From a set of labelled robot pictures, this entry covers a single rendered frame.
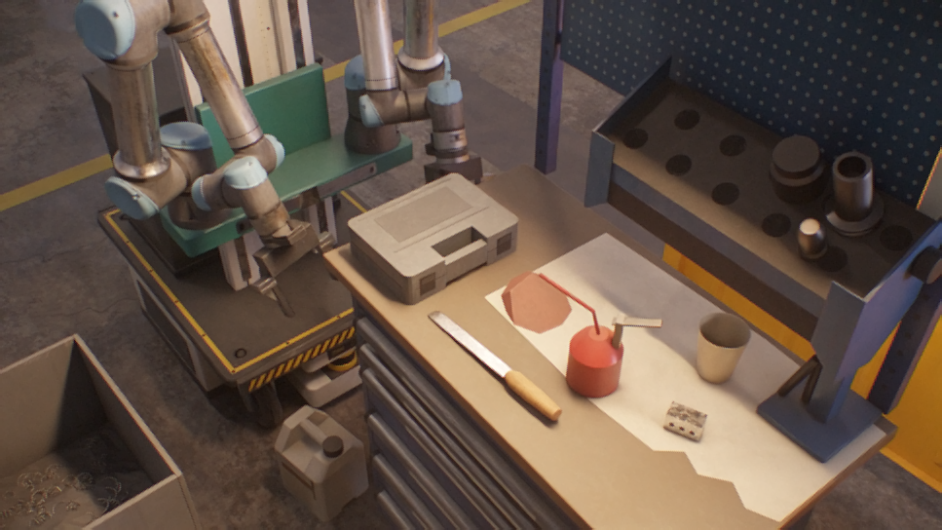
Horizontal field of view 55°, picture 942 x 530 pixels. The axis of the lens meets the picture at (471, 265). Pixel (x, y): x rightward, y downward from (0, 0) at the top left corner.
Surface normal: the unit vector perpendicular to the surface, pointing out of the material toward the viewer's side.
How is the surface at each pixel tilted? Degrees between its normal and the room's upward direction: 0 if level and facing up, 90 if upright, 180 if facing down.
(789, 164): 27
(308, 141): 90
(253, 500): 0
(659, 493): 0
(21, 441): 90
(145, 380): 0
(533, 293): 16
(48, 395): 90
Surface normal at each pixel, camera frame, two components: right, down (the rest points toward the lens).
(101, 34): -0.43, 0.49
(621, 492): 0.00, -0.75
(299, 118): 0.63, 0.51
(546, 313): 0.23, -0.40
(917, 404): -0.76, 0.43
